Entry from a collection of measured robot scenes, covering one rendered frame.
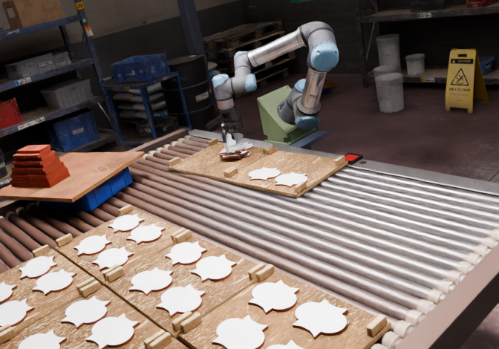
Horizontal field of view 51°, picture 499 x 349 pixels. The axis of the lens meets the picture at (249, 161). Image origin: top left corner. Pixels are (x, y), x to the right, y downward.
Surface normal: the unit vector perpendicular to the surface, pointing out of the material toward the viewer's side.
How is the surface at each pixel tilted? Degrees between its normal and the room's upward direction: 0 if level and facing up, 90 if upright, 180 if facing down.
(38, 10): 88
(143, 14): 90
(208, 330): 0
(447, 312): 0
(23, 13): 89
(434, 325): 0
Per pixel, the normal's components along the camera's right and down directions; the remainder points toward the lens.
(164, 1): 0.70, 0.13
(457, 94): -0.76, 0.17
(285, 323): -0.19, -0.92
